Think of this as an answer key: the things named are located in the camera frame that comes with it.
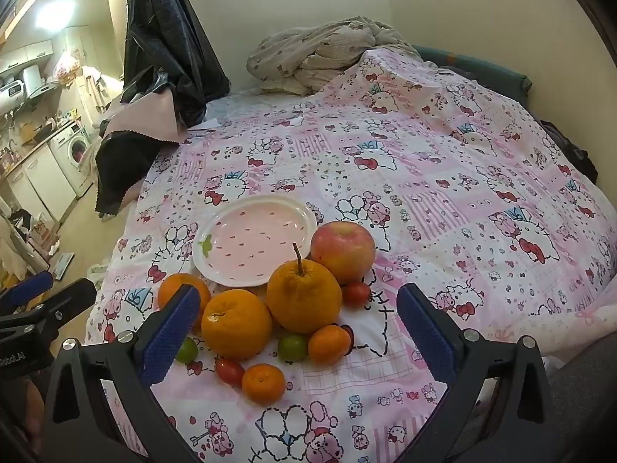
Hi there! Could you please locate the small mandarin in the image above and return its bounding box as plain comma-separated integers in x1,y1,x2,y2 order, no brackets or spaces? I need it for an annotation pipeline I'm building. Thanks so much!
307,324,352,366
241,363,287,406

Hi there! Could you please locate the pink strawberry-print plate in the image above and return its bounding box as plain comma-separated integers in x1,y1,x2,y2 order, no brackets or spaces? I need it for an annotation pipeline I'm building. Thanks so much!
192,196,319,287

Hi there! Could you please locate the grey flat floor scale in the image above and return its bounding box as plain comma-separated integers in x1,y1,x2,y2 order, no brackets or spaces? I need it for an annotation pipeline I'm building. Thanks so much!
52,252,74,281

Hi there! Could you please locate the dark grey cloth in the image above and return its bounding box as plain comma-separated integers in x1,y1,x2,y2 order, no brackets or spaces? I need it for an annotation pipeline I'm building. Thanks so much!
542,354,617,463

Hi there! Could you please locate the teal padded bed edge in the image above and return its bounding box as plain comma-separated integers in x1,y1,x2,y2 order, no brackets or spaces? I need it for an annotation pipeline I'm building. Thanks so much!
412,44,533,102

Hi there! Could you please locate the person's left forearm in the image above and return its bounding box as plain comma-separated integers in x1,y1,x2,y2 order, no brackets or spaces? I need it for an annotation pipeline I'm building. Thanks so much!
14,379,46,444

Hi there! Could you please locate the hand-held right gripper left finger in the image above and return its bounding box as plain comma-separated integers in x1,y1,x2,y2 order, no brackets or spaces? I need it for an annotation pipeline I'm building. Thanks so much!
42,284,203,463

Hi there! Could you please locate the white wall cabinet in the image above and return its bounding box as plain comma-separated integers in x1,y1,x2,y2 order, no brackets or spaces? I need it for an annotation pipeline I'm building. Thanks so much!
0,39,55,75

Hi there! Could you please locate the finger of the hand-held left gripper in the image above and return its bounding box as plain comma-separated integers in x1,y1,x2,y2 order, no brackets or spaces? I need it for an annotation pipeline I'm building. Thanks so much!
0,270,55,309
0,278,98,336

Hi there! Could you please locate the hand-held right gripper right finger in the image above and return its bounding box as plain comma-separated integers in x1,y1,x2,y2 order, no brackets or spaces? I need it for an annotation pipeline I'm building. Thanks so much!
396,284,574,463

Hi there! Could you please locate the white kitchen cabinet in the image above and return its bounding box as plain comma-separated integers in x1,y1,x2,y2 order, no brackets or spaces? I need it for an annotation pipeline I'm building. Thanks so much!
0,145,78,223

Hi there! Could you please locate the medium smooth orange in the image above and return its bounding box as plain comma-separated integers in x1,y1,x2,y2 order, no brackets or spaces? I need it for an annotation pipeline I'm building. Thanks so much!
157,273,213,333
201,288,273,362

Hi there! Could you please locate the black plastic sheet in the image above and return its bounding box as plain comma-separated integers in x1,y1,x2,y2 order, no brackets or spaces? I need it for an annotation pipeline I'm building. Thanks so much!
123,0,231,128

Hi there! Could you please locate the ceiling light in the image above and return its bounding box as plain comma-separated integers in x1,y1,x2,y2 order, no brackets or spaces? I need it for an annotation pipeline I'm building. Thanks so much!
34,0,78,25

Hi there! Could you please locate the large bumpy orange with stem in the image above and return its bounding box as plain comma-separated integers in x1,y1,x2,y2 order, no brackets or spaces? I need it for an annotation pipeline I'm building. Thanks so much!
266,242,344,335

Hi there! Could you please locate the pink cartoon printed blanket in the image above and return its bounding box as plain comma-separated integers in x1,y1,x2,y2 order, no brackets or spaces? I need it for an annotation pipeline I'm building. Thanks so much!
84,46,617,463

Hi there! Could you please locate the white water heater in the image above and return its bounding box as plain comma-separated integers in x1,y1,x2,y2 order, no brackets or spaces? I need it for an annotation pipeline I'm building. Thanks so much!
22,64,46,100

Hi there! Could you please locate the white washing machine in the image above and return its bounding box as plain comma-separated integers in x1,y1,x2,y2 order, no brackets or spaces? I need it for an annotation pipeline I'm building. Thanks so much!
49,123,94,198

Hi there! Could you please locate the green plum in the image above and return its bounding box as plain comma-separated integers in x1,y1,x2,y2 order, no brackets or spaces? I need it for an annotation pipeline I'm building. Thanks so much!
174,336,199,364
277,333,309,363

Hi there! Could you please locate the red cherry tomato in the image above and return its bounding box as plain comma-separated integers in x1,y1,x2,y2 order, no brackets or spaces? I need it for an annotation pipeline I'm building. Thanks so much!
215,358,246,387
341,282,372,308

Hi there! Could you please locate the black and pink cloth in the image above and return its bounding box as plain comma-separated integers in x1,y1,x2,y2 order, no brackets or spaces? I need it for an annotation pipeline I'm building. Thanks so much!
95,87,190,215

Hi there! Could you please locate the crumpled beige blanket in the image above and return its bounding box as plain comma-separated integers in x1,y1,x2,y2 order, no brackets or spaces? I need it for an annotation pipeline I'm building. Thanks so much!
247,15,425,96

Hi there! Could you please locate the red apple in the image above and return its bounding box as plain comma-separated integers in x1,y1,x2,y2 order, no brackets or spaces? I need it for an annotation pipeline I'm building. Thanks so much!
310,221,377,286

